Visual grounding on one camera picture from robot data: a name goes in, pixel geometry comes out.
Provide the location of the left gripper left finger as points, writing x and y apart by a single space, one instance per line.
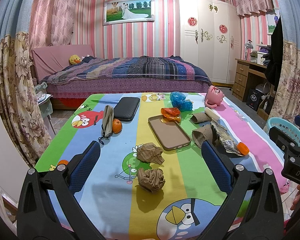
36 217

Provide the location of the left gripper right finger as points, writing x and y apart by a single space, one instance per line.
263 218

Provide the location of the newspaper wrapper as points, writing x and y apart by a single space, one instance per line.
224 138

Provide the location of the cardboard tube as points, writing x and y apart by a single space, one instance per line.
202 134
198 118

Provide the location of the brown paper ball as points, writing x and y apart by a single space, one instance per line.
151 180
150 153

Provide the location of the blue plastic bag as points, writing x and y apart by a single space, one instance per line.
179 100

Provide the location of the orange plastic wrapper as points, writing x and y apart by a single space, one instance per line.
171 114

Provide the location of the blue plastic trash basket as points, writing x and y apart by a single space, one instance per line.
286 127

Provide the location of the person's right hand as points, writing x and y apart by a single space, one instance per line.
296 199

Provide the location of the floral curtain right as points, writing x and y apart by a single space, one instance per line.
287 98

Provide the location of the floral curtain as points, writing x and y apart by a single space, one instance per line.
19 108
287 98

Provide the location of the black box under desk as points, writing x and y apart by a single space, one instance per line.
254 99

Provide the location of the small orange at table edge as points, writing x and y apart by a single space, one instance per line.
64 162

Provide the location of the black hanging garment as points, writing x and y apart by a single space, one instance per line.
274 66

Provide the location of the wooden desk with drawers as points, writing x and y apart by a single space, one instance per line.
248 76

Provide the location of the pink pig mug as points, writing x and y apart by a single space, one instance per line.
214 97

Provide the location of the desk lamp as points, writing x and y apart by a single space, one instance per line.
248 45

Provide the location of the small bedside stool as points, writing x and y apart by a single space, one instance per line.
45 105

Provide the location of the colourful cartoon tablecloth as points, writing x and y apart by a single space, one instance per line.
112 197

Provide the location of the orange fruit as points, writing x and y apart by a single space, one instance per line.
116 126

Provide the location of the brown phone case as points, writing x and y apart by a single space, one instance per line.
168 133

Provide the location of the white wardrobe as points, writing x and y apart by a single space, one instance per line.
210 37

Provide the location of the black zip case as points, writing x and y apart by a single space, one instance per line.
126 108

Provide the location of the bed with plaid quilt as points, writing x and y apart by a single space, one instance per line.
70 85

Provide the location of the yellow duck plush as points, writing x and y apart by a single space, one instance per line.
74 59

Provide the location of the framed wedding photo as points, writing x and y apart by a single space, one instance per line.
127 11

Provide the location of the pink window curtain left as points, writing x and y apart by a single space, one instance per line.
52 23

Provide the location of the floral curtain left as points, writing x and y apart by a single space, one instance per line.
19 108

